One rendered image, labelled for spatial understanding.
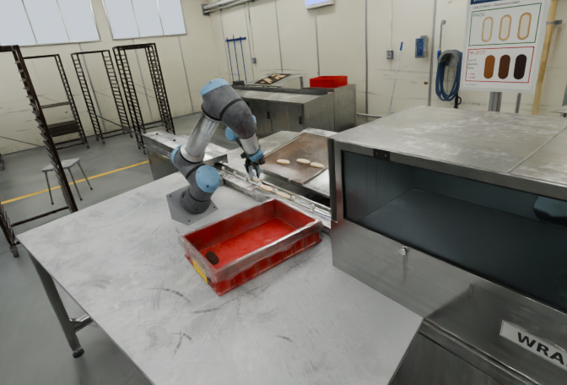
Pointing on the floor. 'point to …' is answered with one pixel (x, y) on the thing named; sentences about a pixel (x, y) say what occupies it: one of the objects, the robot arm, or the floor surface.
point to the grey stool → (69, 173)
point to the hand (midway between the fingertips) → (254, 176)
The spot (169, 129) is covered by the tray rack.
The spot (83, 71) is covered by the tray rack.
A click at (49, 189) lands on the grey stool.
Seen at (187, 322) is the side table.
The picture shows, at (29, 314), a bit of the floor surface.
